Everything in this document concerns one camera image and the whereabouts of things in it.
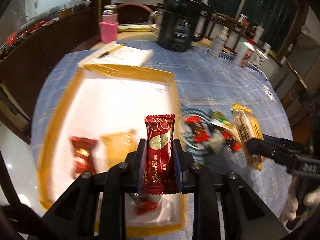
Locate long beige biscuit pack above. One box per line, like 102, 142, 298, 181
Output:
232, 103, 264, 171

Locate red black candy packet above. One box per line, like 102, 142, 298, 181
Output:
222, 129, 242, 152

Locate green pea snack packet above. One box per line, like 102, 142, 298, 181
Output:
209, 112, 231, 130

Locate dark red puffy snack bag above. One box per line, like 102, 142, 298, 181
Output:
69, 136, 98, 179

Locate small red candy packet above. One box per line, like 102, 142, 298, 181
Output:
184, 115, 210, 143

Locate yellow egg yolk cracker pack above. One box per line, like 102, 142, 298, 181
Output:
100, 129, 137, 170

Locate Golden Crown red wafer bar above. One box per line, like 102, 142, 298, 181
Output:
144, 114, 179, 194

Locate white pillow snack packet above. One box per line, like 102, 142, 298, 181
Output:
204, 131, 226, 153

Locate red black bottom candy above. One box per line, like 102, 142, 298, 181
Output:
130, 193, 158, 216

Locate white gloved right hand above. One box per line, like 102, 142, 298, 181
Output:
280, 176, 319, 230

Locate wooden chair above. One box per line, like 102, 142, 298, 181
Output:
280, 61, 311, 126

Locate white paper cup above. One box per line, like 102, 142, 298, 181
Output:
252, 49, 268, 68

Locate white red liquor bottle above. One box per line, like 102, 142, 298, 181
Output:
233, 39, 255, 68

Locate yellow taped white tray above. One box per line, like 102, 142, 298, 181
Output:
36, 63, 189, 238

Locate white spray bottle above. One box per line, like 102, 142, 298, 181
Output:
210, 27, 229, 58

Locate black electric kettle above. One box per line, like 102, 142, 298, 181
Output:
148, 0, 214, 53

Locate dark wooden sideboard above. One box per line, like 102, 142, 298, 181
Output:
1, 7, 98, 144

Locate white paper notepad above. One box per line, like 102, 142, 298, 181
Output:
78, 41, 153, 67

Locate yellow black pen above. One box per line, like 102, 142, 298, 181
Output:
98, 43, 126, 58

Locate yellow tape measure ruler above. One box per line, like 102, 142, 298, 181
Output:
118, 23, 156, 33

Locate pink sleeved water bottle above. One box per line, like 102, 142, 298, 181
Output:
99, 4, 118, 43

